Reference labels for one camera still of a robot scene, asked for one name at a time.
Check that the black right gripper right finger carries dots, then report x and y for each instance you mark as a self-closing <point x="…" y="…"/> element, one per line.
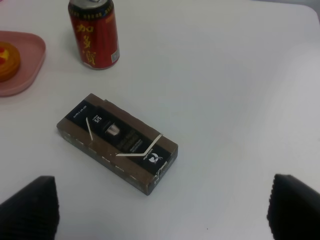
<point x="294" y="209"/>

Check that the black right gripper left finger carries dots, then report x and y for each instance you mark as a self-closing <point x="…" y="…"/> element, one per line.
<point x="32" y="213"/>

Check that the brown coffee capsule box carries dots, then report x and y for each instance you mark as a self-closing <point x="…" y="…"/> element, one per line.
<point x="120" y="142"/>

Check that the fruit tart pastry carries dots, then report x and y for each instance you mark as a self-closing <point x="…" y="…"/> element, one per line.
<point x="10" y="61"/>

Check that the pink square plate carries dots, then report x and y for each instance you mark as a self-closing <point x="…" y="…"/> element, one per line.
<point x="32" y="49"/>

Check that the red drink can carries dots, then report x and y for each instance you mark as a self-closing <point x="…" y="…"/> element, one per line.
<point x="95" y="29"/>

